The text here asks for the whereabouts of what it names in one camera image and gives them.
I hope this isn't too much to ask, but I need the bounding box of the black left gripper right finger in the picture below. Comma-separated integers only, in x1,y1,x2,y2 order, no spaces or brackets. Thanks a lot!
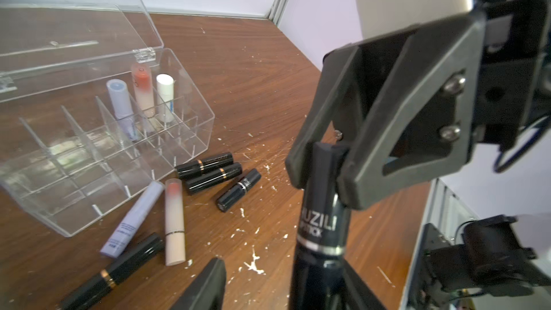
342,262,386,310

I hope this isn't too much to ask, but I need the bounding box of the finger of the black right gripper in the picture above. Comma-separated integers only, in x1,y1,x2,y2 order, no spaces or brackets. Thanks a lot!
285,46,360,189

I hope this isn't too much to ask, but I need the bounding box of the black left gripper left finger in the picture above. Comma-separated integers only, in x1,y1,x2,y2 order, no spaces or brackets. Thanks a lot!
170,258,227,310

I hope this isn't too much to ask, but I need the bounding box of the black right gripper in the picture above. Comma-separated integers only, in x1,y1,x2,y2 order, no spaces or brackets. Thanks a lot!
338,0,550,210

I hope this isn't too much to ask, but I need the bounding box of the black silver lipstick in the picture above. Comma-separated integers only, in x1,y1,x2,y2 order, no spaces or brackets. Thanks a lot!
288,143,351,309
216,169,262,212

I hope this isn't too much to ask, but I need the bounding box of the black gold lipstick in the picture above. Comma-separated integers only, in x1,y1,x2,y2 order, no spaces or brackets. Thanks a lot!
184,163,242,195
57,233,165,310
175,152,234,180

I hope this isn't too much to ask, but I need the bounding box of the beige lipstick tube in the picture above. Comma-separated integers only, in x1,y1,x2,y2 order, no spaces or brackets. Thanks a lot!
165,178,186,266

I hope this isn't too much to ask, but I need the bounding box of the lavender lip balm tube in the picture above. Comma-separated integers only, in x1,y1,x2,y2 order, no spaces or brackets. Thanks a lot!
100,181,164,258
106,79,139,142

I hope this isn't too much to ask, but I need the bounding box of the white lip balm tube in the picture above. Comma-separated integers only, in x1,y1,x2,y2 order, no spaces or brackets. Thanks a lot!
156,73,174,123

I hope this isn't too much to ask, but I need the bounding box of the red capped lip balm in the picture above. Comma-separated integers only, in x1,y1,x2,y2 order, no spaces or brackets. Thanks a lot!
131,63,155,119

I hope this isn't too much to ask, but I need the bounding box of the clear acrylic lipstick organizer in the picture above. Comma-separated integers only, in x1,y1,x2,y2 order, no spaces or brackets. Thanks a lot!
1,0,215,238

